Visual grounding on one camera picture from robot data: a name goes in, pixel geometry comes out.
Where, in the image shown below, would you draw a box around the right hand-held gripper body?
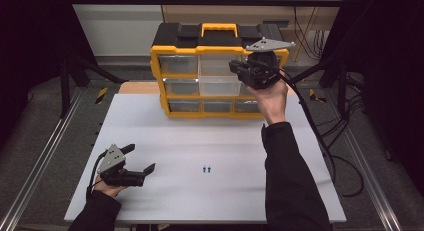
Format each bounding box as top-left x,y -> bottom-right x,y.
238,37 -> 296,90

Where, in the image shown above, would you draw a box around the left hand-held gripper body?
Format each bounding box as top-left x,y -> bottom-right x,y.
97,143 -> 146,188

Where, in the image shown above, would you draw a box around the clear plastic drawer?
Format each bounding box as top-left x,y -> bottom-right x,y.
198,53 -> 243,97

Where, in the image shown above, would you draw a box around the yellow black drawer organizer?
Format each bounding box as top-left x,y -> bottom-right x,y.
149,22 -> 290,120

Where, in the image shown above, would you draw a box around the person's left hand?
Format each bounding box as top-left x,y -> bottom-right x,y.
93,180 -> 128,199

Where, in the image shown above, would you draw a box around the person's right hand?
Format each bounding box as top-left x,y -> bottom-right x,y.
254,70 -> 290,126

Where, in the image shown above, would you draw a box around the grid of clear drawers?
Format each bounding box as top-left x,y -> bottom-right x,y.
157,54 -> 281,114

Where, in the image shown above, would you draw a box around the yellow black hazard tape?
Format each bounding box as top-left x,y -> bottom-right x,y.
308,88 -> 328,104
94,87 -> 109,105

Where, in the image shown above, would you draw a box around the black metal stand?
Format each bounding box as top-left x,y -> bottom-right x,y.
285,54 -> 350,118
59,54 -> 130,119

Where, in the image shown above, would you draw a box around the black horizontal bar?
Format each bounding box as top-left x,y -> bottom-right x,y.
66,0 -> 348,8

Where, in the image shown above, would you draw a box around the black curtain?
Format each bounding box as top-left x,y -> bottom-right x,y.
319,0 -> 424,195
0,0 -> 98,152

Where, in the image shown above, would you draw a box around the left hand-held gripper cable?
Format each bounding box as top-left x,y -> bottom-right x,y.
85,150 -> 108,199

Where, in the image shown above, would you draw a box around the hand-held gripper cable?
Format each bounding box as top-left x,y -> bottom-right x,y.
85,150 -> 108,199
279,70 -> 365,198

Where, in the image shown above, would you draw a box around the hanging black cables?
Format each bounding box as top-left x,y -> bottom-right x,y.
292,5 -> 332,62

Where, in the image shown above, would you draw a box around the metal floor rail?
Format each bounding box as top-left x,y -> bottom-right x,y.
324,90 -> 404,231
0,87 -> 85,231

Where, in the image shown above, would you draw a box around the right hand-held gripper cable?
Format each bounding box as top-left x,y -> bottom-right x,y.
279,70 -> 365,198

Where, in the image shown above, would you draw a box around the black floor cables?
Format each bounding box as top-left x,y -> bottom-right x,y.
313,70 -> 366,155

